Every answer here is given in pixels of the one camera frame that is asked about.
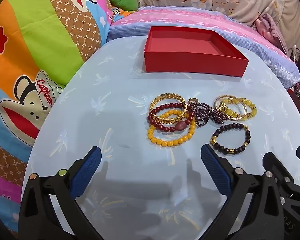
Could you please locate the pink blue floral pillow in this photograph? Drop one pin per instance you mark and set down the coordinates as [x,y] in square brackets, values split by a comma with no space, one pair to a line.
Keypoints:
[190,17]

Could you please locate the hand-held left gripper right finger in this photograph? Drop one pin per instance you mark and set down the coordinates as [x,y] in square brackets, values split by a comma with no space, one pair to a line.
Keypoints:
[215,170]

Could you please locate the red cardboard box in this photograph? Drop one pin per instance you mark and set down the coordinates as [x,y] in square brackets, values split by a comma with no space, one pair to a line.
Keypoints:
[190,62]

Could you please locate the thin gold bangle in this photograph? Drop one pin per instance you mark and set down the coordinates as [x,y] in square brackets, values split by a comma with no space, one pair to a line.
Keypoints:
[223,96]

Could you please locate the gold woven bangle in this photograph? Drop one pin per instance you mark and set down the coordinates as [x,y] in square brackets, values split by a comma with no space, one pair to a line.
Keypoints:
[165,96]

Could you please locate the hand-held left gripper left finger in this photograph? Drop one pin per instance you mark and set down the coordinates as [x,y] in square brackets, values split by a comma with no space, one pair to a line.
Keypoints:
[87,170]

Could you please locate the colourful cartoon monkey blanket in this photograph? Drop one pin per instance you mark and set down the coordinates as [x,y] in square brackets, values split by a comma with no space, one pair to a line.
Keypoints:
[40,30]

